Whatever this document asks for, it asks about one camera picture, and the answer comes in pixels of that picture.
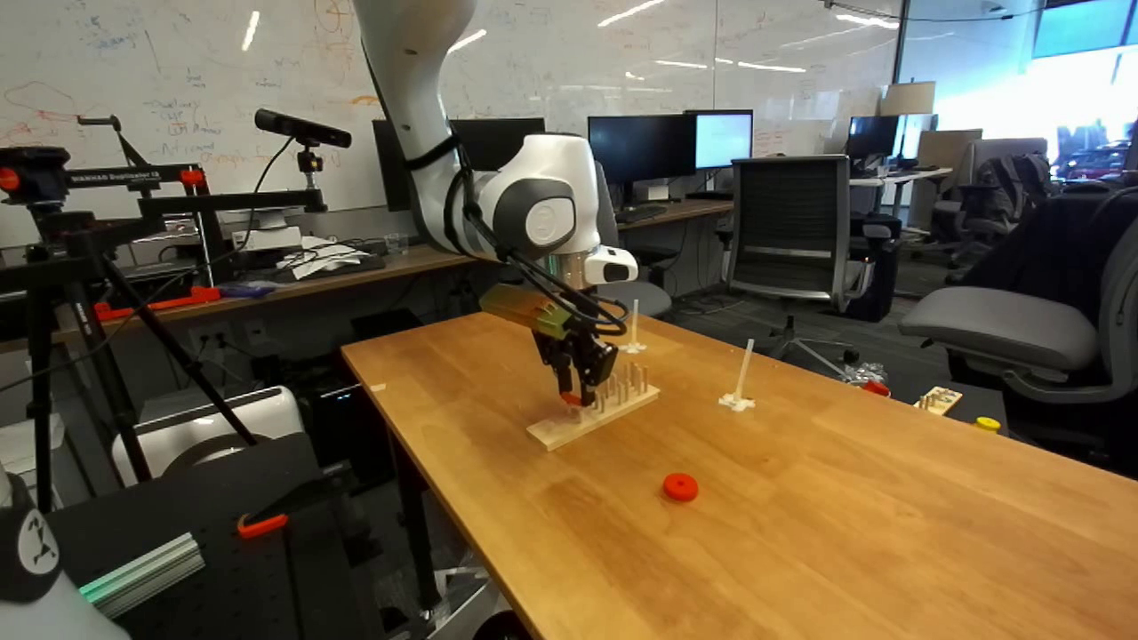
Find wooden wall desk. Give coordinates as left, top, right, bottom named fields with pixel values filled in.
left=90, top=235, right=523, bottom=335

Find lit computer monitor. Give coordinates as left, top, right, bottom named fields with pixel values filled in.
left=680, top=106, right=762, bottom=176

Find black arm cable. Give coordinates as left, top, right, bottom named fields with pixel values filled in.
left=402, top=132, right=634, bottom=342

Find beige packet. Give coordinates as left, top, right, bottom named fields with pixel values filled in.
left=912, top=382, right=964, bottom=418

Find orange clamp handle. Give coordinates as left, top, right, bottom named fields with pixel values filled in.
left=230, top=508, right=295, bottom=543

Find black sensor bar camera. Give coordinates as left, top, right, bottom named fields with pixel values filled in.
left=248, top=106, right=357, bottom=154

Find beige lamp shade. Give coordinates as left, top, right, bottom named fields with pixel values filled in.
left=877, top=79, right=944, bottom=122

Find black office chair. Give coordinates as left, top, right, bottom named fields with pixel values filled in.
left=718, top=154, right=900, bottom=325

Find grey swivel chair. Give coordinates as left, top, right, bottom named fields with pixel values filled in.
left=586, top=157, right=677, bottom=321

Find white papers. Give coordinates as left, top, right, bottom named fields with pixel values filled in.
left=270, top=235, right=375, bottom=284

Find black cart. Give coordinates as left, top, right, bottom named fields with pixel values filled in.
left=46, top=430, right=402, bottom=640

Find white grey box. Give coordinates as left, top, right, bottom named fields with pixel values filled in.
left=107, top=381, right=311, bottom=489

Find yellow wrist camera mount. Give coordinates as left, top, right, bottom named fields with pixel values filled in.
left=480, top=284, right=577, bottom=342

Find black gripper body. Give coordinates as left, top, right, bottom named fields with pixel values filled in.
left=529, top=317, right=611, bottom=372

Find red bar clamp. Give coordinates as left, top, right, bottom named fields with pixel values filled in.
left=91, top=282, right=225, bottom=330

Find grey office chair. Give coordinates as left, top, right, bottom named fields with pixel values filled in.
left=895, top=189, right=1138, bottom=476

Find wooden peg base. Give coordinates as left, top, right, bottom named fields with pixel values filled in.
left=523, top=350, right=665, bottom=456

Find aluminium extrusion bar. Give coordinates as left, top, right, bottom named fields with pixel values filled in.
left=75, top=529, right=209, bottom=620

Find black tripod rig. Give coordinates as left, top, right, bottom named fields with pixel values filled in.
left=0, top=108, right=331, bottom=519

